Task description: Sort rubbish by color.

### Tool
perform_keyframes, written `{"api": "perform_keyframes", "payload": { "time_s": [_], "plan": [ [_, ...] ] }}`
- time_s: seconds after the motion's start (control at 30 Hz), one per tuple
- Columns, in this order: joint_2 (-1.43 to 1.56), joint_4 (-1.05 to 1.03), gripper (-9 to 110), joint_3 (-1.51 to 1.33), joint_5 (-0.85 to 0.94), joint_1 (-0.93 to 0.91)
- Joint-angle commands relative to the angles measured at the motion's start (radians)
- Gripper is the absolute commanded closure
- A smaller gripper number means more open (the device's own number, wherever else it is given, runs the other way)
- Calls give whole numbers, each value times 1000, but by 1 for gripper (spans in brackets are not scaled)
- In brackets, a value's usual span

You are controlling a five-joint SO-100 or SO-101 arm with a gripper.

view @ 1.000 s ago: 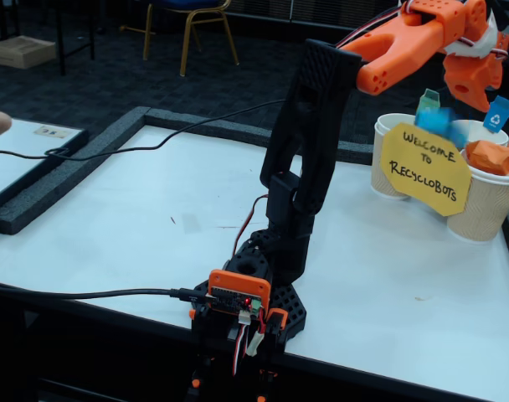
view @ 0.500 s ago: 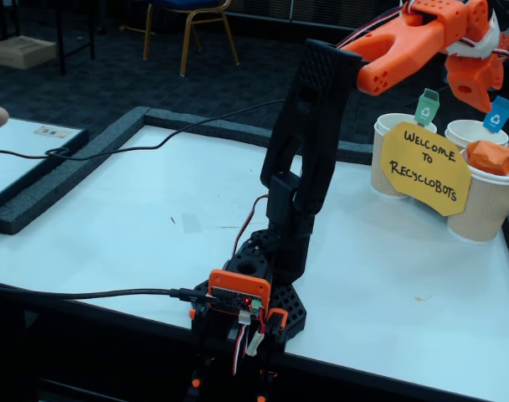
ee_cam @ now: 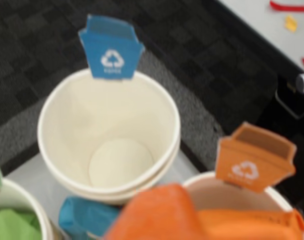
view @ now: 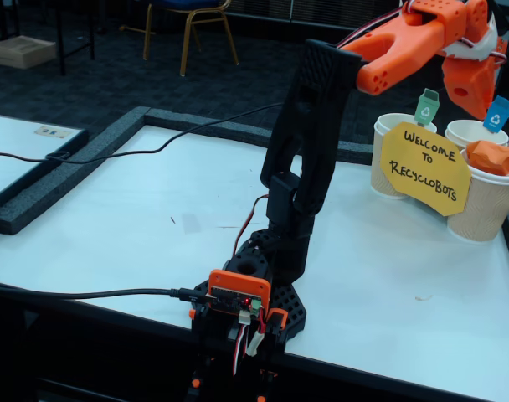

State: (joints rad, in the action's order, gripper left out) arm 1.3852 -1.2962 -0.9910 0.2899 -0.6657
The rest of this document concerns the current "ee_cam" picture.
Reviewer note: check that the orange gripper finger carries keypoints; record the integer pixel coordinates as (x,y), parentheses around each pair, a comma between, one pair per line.
(159,215)

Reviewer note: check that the blue paper rubbish bundle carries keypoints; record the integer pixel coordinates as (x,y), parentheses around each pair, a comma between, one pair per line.
(87,217)

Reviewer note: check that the orange paper rubbish bundle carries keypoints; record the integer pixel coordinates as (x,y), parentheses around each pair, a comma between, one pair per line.
(242,225)

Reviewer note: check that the green paper rubbish bundle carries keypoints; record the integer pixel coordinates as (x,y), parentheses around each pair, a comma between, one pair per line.
(12,225)

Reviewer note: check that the paper cup with orange sign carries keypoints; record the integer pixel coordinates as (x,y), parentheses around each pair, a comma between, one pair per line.
(204,190)

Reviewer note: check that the orange recycling bin sign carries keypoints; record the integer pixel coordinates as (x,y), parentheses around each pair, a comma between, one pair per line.
(252,160)

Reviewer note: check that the paper cup with blue sign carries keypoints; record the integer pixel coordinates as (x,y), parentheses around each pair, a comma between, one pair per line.
(104,120)

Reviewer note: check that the paper cup with green sign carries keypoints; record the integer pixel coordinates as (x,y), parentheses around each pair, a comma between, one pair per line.
(39,212)

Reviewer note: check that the blue recycling bin sign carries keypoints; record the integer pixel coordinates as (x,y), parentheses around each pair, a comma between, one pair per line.
(112,50)

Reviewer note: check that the white table with dark edge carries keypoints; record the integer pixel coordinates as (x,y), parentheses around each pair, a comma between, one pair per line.
(267,30)

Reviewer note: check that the yellow paper scrap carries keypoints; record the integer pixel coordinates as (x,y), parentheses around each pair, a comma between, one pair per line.
(291,23)

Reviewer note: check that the red ribbon strip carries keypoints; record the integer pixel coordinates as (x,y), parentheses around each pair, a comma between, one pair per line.
(292,6)

